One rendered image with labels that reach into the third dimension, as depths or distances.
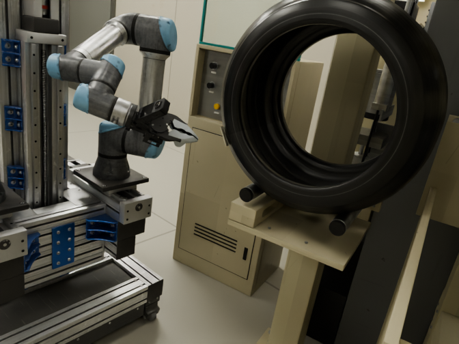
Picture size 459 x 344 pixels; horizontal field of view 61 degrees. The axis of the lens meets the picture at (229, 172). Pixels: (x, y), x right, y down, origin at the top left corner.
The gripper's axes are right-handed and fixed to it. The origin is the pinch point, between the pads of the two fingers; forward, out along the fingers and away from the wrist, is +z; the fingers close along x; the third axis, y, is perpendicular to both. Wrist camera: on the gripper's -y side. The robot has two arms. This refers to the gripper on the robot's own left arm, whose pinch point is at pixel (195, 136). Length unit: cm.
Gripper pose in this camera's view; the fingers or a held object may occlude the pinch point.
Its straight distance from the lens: 117.6
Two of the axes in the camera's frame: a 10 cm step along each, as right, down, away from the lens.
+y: -3.8, 4.3, 8.2
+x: -1.8, 8.3, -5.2
